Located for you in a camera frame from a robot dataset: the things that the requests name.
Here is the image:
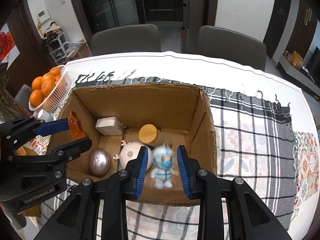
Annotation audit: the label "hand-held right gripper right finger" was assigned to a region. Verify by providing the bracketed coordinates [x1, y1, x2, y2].
[176, 144, 288, 240]

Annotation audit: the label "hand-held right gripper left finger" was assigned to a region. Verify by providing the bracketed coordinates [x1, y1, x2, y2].
[34, 145, 148, 240]

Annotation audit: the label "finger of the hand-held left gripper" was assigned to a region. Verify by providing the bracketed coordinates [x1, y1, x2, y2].
[0, 117, 70, 154]
[14, 137, 92, 174]

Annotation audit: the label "brown shoe-shaped object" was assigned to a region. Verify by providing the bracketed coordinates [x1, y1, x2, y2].
[68, 110, 89, 139]

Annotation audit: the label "white blue masked figurine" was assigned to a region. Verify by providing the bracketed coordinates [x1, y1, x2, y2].
[150, 142, 179, 190]

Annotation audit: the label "round cream antler toy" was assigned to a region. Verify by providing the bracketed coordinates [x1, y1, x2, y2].
[112, 140, 153, 172]

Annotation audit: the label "silver egg-shaped object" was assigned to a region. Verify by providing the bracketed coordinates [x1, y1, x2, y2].
[89, 148, 111, 177]

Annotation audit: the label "white charger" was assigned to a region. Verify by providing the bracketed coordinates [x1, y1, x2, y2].
[95, 116, 127, 135]

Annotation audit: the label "yellow lid jar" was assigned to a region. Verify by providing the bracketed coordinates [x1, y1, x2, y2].
[139, 124, 164, 147]

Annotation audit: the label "brown cardboard box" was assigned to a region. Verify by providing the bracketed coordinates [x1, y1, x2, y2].
[49, 82, 218, 207]

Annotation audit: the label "small white cup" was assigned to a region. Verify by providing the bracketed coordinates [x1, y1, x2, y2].
[37, 110, 54, 122]

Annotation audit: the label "white plastic basket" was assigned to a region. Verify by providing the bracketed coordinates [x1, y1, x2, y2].
[28, 64, 73, 113]

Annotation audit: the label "pile of oranges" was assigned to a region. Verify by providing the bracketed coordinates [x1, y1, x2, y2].
[29, 66, 63, 108]

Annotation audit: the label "grey white plaid cloth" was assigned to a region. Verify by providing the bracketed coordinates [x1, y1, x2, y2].
[40, 67, 300, 240]

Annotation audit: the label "open cardboard box on floor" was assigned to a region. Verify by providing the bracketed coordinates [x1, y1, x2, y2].
[66, 40, 92, 60]

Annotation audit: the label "white shoe rack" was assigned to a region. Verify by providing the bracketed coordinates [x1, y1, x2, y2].
[41, 24, 68, 63]

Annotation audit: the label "grey dining chair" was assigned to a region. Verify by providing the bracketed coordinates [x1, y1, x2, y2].
[196, 26, 267, 72]
[91, 24, 162, 55]

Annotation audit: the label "patterned tablecloth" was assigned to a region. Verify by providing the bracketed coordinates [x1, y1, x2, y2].
[15, 51, 320, 233]

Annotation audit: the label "glass sliding door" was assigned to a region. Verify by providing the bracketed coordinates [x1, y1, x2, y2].
[75, 0, 145, 34]

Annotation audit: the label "white television cabinet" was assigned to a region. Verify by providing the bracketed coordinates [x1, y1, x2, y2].
[276, 54, 320, 95]

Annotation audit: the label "yellow bag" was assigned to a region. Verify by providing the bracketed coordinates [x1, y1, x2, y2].
[284, 51, 303, 68]

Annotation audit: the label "black television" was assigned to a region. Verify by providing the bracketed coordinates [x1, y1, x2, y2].
[307, 40, 320, 80]

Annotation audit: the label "dark wooden door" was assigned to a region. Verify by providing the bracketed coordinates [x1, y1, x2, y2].
[264, 0, 293, 60]

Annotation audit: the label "red wall poster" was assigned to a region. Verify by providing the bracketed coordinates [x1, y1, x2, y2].
[0, 24, 20, 64]

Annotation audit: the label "white wall intercom panel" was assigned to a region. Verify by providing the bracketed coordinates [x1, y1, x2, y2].
[37, 9, 50, 22]

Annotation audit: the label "dark cabinet door gold handles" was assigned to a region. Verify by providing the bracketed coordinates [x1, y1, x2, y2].
[285, 0, 320, 63]

